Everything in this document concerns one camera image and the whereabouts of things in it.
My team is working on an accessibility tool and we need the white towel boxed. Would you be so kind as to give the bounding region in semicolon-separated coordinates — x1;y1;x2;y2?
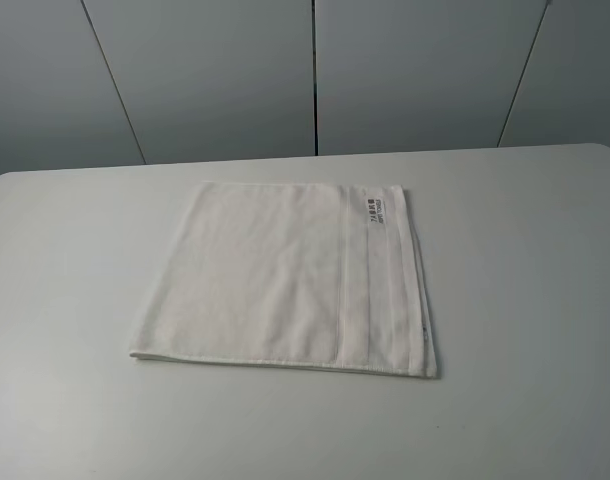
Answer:
129;182;438;379

